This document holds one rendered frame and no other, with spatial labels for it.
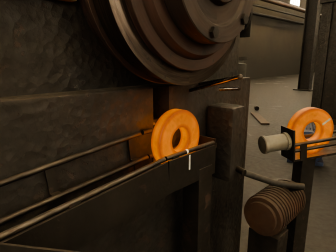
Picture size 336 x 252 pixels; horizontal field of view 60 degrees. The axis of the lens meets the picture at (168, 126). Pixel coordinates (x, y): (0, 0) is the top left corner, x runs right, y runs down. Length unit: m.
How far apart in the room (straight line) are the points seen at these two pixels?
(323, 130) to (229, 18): 0.56
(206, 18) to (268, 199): 0.57
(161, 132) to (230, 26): 0.29
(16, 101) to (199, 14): 0.38
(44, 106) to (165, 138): 0.28
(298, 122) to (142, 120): 0.53
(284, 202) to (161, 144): 0.45
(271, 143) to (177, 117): 0.38
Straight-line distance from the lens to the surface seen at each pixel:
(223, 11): 0.69
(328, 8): 4.92
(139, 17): 0.59
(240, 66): 3.49
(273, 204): 0.95
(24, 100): 0.60
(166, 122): 0.71
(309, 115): 1.05
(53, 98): 0.62
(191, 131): 0.78
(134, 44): 0.60
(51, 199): 0.62
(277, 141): 1.00
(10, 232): 0.55
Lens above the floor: 0.95
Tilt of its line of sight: 13 degrees down
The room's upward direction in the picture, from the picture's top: straight up
